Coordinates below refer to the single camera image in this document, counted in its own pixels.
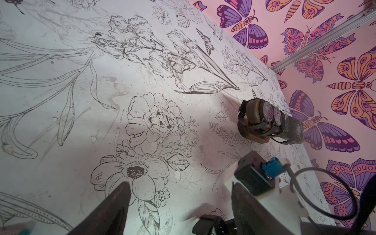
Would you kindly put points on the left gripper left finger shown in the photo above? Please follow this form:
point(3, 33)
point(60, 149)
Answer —
point(109, 217)

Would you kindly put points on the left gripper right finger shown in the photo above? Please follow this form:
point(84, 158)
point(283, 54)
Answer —
point(251, 218)

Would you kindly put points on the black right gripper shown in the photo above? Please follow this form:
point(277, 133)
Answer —
point(209, 224)

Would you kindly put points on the wooden watch stand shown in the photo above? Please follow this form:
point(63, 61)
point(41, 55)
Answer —
point(253, 134)

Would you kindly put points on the black watch with dial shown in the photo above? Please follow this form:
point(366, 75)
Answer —
point(284, 129)

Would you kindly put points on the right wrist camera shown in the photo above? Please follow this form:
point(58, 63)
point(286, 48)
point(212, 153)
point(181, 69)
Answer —
point(260, 179)

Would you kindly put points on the aluminium frame post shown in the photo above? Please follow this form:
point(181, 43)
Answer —
point(349, 25)

